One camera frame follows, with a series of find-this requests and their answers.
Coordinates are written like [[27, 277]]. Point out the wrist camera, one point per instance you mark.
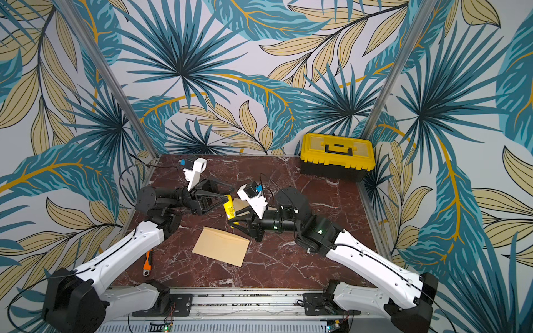
[[192, 170], [253, 194]]

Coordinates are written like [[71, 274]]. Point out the yellow black toolbox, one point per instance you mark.
[[336, 157]]

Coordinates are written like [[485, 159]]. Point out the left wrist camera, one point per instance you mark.
[[192, 170]]

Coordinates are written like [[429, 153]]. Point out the yellow glue stick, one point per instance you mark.
[[229, 207]]

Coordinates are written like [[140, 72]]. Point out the orange handled wrench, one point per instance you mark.
[[148, 263]]

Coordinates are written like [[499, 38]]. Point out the manila envelope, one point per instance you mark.
[[222, 246], [239, 205]]

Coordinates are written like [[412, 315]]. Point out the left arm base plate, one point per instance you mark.
[[172, 305]]

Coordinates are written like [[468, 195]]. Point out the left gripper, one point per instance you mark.
[[200, 200]]

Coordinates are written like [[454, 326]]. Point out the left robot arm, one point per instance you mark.
[[80, 300]]

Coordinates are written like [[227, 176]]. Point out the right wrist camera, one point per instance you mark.
[[253, 194]]

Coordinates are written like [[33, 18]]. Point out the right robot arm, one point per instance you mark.
[[404, 297]]

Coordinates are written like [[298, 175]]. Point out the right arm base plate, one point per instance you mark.
[[317, 304]]

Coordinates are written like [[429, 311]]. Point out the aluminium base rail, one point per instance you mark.
[[248, 310]]

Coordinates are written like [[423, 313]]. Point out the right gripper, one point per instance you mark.
[[252, 223]]

